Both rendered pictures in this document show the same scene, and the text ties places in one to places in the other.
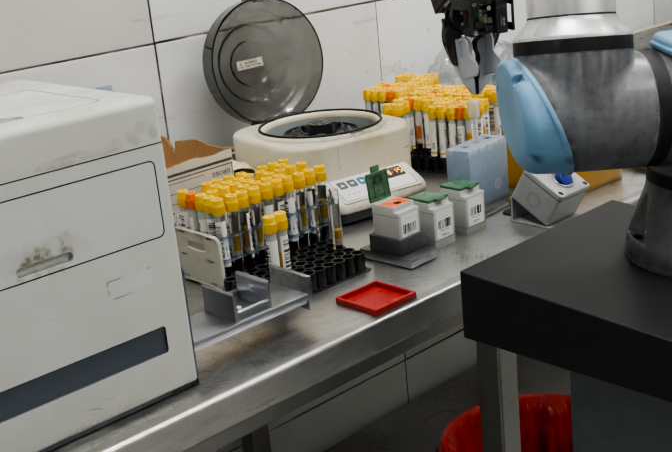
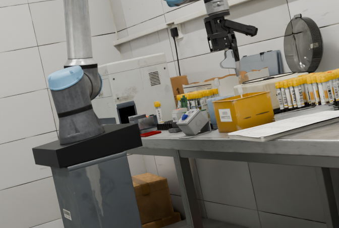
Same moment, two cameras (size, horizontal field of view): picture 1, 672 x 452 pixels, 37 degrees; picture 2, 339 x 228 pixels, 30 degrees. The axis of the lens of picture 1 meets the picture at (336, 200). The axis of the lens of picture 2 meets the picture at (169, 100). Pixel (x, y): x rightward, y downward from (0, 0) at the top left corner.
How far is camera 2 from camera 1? 293 cm
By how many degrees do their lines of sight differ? 103
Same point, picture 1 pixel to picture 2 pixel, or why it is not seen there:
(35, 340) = (102, 110)
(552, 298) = not seen: hidden behind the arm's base
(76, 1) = (270, 17)
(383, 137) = (246, 88)
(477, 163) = (211, 105)
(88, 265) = (105, 98)
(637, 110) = not seen: hidden behind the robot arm
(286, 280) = (146, 120)
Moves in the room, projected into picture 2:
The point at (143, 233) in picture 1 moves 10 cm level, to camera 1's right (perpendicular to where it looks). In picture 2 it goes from (109, 94) to (101, 96)
